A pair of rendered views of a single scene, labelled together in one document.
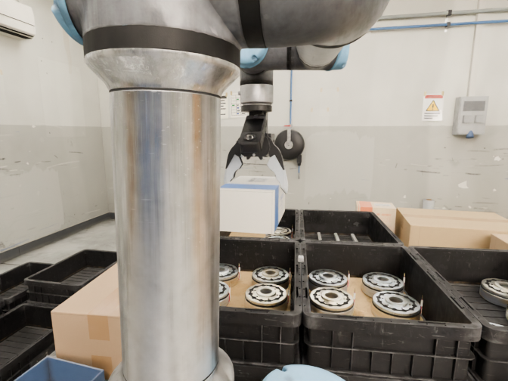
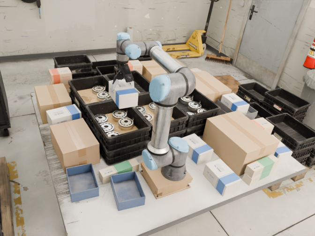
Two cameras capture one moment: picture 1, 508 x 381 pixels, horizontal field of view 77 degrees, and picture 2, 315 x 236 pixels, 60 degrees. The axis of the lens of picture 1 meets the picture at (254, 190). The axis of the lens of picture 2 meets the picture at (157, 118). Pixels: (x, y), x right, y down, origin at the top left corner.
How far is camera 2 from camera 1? 1.22 m
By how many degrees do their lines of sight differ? 46
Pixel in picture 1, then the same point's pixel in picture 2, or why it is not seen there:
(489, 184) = (160, 14)
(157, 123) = (170, 113)
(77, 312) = (73, 150)
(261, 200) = (134, 97)
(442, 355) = (180, 125)
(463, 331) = (185, 118)
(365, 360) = not seen: hidden behind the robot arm
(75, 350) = (72, 163)
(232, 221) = (124, 105)
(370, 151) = not seen: outside the picture
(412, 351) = (174, 126)
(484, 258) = not seen: hidden behind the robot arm
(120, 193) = (162, 122)
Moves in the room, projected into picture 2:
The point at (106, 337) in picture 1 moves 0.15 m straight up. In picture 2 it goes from (85, 154) to (83, 135)
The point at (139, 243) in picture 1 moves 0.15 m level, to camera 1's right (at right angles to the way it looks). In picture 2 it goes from (165, 128) to (187, 119)
